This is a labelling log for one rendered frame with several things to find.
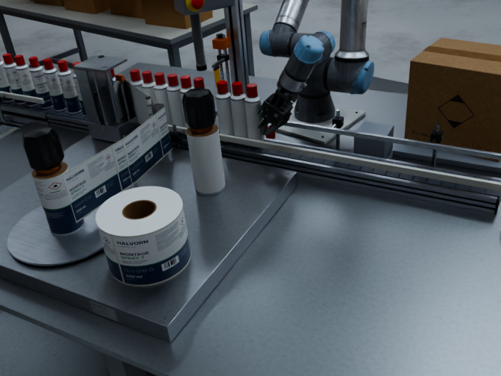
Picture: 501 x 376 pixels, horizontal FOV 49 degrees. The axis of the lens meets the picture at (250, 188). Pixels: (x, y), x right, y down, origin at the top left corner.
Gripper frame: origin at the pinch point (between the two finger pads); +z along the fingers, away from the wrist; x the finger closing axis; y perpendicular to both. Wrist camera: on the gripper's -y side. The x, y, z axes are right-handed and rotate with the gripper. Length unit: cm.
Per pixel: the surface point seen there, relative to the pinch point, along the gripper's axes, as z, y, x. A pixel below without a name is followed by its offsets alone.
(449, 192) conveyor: -24, 6, 54
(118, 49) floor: 238, -280, -227
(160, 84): 8.7, 1.7, -38.7
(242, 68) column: -5.7, -12.7, -19.5
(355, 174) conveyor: -10.1, 5.9, 30.6
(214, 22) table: 69, -150, -89
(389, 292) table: -17, 46, 52
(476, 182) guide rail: -30, 5, 57
